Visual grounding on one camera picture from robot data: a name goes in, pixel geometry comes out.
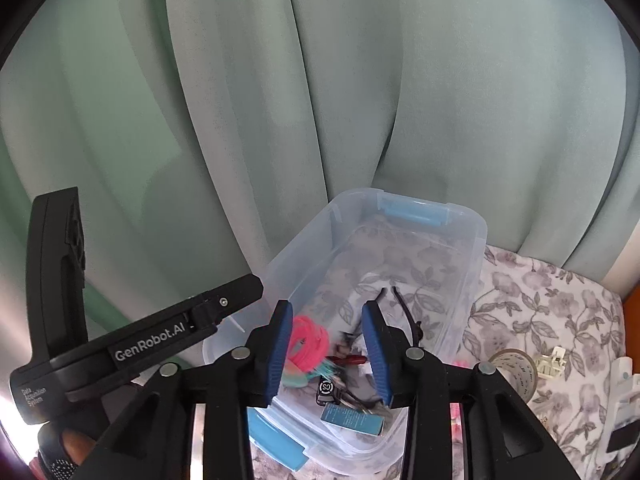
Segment pink hair ties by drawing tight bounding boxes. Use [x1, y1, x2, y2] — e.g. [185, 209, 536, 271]
[287, 316, 331, 371]

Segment black studded headband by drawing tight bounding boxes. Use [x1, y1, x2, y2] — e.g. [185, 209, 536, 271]
[377, 285, 426, 348]

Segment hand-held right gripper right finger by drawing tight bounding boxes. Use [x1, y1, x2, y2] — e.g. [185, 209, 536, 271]
[361, 301, 583, 480]

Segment pale green curtain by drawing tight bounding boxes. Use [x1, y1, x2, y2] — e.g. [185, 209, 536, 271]
[0, 0, 640, 361]

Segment brown packing tape roll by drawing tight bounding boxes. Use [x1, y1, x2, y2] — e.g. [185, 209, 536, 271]
[487, 347, 538, 403]

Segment white power strip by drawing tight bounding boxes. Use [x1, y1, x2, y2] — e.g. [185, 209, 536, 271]
[602, 355, 633, 456]

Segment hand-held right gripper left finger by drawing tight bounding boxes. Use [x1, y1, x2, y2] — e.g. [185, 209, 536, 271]
[75, 300, 294, 480]

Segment small blue box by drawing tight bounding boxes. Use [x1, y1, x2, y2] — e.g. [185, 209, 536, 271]
[320, 402, 385, 436]

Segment grey floral blanket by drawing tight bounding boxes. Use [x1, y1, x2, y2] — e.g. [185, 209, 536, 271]
[250, 242, 626, 480]

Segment teal hair ties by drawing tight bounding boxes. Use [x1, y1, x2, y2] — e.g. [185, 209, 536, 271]
[282, 360, 351, 391]

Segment person's left hand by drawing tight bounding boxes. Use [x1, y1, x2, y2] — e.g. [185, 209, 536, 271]
[37, 422, 108, 480]

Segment clear plastic storage container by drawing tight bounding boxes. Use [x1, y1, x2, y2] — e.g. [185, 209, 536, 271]
[202, 188, 488, 476]

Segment black charger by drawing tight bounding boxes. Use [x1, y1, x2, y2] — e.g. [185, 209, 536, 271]
[605, 425, 633, 453]

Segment cream plug adapter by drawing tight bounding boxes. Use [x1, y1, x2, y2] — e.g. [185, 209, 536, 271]
[532, 345, 568, 378]

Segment red hair claw clip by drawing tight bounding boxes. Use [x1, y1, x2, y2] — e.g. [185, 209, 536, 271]
[327, 352, 371, 366]

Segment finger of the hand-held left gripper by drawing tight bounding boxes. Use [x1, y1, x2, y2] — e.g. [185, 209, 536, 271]
[192, 274, 264, 333]

